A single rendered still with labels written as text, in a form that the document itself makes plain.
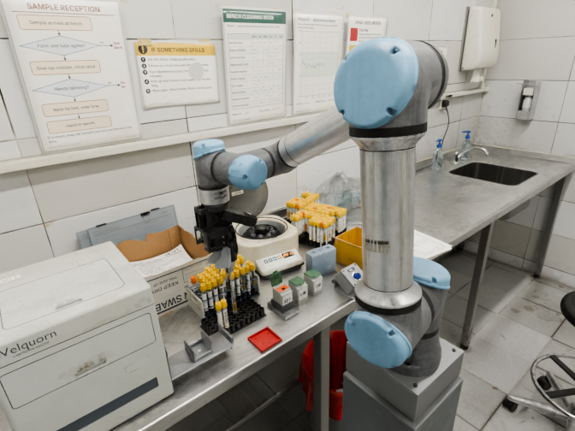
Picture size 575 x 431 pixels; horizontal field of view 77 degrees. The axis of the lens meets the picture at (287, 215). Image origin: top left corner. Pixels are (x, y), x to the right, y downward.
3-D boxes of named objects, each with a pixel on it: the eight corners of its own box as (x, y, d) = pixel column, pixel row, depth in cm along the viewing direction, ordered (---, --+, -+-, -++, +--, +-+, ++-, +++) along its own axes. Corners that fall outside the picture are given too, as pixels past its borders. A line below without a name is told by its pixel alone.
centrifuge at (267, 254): (253, 285, 124) (251, 253, 119) (222, 250, 148) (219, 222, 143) (312, 264, 135) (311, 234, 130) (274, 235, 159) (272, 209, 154)
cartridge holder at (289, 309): (286, 320, 107) (285, 309, 105) (267, 306, 113) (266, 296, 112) (299, 312, 110) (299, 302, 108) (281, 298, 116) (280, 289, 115)
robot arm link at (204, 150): (206, 146, 80) (183, 142, 85) (212, 193, 84) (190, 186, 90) (233, 139, 86) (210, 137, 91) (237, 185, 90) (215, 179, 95)
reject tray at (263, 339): (262, 353, 95) (262, 351, 95) (247, 339, 100) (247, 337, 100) (282, 340, 99) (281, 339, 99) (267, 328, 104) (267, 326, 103)
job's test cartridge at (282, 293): (282, 311, 108) (281, 294, 106) (273, 304, 112) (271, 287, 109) (293, 306, 110) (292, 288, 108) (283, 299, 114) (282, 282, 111)
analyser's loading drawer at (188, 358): (157, 392, 82) (152, 375, 80) (146, 375, 87) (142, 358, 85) (234, 349, 94) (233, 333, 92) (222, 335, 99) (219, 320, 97)
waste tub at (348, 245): (363, 274, 128) (364, 249, 124) (333, 261, 137) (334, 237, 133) (384, 260, 136) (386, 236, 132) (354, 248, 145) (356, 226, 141)
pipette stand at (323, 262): (315, 284, 123) (315, 258, 119) (303, 274, 129) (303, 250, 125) (338, 274, 128) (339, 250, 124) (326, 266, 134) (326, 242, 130)
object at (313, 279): (313, 296, 117) (313, 278, 114) (304, 290, 120) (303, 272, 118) (323, 291, 119) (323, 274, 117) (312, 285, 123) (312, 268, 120)
